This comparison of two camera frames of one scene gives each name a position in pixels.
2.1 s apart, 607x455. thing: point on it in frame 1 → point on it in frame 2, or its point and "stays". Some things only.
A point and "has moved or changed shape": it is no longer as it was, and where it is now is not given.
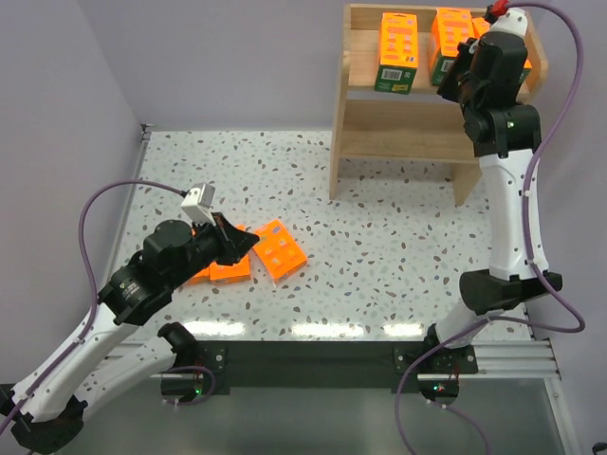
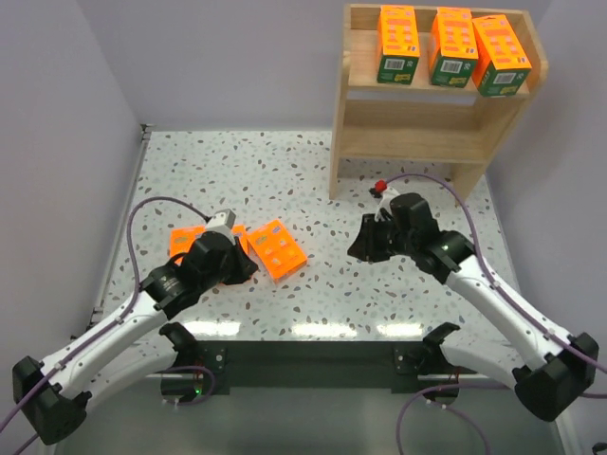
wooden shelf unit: (424, 125) stays
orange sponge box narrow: (450, 27) stays
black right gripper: (455, 76) → (372, 238)
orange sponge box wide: (277, 250) stays
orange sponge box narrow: (398, 60) has moved or changed shape
